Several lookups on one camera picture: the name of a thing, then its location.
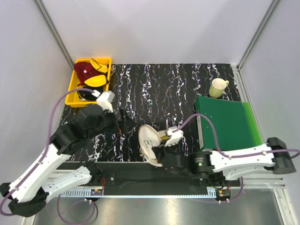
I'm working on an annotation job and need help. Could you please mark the white mesh laundry bag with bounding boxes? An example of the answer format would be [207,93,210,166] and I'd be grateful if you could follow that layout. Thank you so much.
[138,124,163,167]

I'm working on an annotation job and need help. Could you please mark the mustard yellow bra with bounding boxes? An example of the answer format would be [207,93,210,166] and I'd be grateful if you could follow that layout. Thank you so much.
[160,135,168,142]

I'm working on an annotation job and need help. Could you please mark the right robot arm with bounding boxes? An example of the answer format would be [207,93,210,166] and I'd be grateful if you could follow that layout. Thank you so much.
[152,137,296,186]

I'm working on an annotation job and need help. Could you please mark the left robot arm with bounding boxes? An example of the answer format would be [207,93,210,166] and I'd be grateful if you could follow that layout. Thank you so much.
[0,104,136,218]

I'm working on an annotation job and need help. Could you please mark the black bra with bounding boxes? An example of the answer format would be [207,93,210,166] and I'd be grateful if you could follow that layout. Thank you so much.
[77,85,104,101]

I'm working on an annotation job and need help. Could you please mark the bright yellow bra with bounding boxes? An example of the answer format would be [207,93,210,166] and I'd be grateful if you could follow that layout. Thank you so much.
[84,59,109,87]

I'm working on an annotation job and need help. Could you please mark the dark red bra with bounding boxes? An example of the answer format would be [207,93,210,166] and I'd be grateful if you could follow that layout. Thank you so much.
[74,61,99,86]

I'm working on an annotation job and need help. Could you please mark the yellow plastic bin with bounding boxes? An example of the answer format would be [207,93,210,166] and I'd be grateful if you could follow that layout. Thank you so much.
[65,57,113,108]

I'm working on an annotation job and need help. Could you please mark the pale green mug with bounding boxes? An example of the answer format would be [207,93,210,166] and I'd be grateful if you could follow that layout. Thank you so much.
[209,78,229,98]

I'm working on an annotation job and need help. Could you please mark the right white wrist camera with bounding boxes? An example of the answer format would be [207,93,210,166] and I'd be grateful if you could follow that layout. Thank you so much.
[158,126,183,147]

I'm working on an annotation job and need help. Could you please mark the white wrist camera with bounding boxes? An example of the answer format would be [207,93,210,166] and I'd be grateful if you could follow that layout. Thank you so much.
[158,126,183,147]
[92,90,115,113]

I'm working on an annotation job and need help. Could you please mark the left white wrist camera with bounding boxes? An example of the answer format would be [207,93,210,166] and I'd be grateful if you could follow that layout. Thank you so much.
[92,90,115,113]

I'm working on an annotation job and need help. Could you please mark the green ring binder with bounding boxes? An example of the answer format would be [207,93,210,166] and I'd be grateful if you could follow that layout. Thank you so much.
[195,96,263,151]

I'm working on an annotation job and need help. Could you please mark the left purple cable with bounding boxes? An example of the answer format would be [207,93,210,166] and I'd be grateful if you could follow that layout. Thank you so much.
[0,88,99,223]

